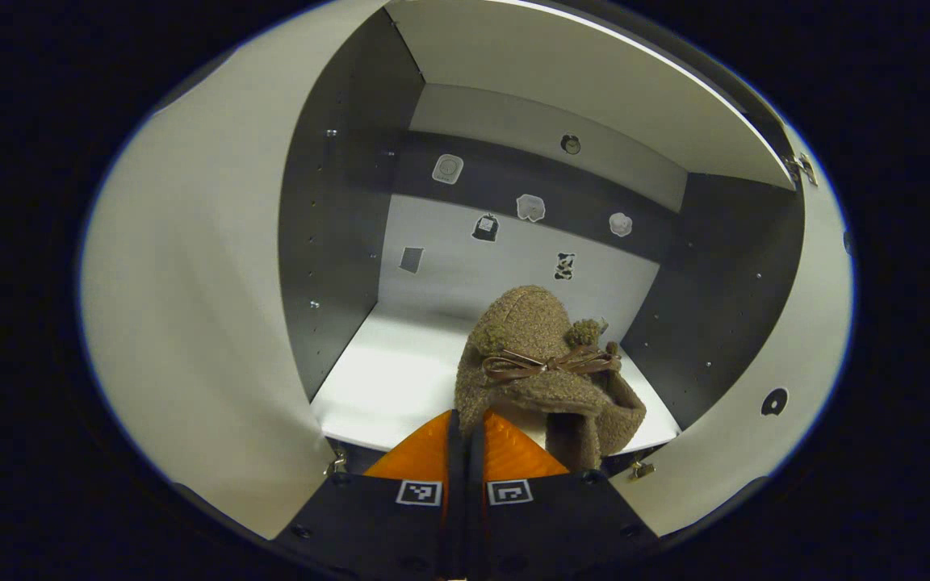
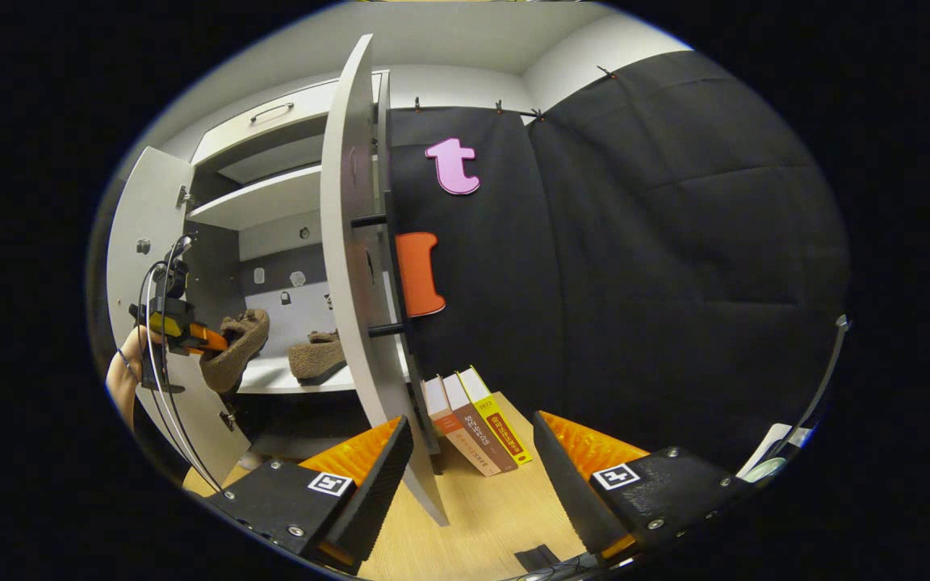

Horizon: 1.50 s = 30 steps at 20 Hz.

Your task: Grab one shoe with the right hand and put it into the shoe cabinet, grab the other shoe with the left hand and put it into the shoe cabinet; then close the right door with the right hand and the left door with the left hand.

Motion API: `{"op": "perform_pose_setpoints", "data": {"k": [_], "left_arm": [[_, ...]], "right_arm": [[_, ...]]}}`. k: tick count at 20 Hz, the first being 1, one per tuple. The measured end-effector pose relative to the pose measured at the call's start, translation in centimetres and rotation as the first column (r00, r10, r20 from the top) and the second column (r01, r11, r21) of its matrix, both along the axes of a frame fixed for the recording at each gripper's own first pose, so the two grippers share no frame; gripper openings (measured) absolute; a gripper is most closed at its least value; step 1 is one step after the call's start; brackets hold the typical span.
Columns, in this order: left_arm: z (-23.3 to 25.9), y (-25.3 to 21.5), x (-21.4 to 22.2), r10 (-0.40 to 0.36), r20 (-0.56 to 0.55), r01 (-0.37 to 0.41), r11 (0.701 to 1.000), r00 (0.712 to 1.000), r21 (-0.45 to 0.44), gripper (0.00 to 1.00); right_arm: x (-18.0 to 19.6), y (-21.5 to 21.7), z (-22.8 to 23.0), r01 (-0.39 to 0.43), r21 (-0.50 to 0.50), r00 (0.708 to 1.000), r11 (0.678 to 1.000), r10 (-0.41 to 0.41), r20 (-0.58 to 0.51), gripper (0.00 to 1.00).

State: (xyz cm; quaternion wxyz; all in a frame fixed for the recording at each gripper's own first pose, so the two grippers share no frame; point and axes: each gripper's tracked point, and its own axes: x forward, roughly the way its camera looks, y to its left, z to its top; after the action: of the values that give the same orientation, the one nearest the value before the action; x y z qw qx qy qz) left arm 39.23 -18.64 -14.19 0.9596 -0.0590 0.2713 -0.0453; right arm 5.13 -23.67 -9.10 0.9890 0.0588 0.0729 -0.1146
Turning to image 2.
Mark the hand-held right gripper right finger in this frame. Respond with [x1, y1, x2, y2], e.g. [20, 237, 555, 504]
[532, 410, 745, 558]

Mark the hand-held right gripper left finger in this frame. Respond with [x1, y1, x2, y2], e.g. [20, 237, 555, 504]
[205, 416, 417, 575]

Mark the brown fabric shoe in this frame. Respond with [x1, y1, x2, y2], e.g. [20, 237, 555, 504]
[287, 329, 347, 382]
[199, 308, 271, 395]

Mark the white cabinet door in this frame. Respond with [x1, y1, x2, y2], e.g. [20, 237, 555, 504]
[107, 145, 252, 485]
[320, 34, 451, 527]

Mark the white shoe cabinet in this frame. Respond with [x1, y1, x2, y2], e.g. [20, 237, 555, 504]
[178, 69, 443, 477]

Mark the white cabinet shelf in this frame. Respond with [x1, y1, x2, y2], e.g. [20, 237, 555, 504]
[186, 164, 329, 232]
[235, 355, 361, 396]

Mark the white cabinet drawer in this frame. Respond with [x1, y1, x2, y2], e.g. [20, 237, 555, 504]
[191, 75, 389, 166]

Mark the small black flat object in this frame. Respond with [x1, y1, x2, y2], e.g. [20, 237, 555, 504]
[513, 544, 564, 572]

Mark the yellow book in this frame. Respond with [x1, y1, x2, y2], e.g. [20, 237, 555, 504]
[459, 366, 534, 466]

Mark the brown book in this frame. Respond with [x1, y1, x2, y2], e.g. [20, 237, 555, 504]
[442, 371, 518, 475]

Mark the black backdrop cloth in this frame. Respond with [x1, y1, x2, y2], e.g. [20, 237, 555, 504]
[526, 50, 852, 473]
[388, 105, 571, 420]

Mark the white cable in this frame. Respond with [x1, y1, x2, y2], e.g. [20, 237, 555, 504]
[138, 232, 224, 493]

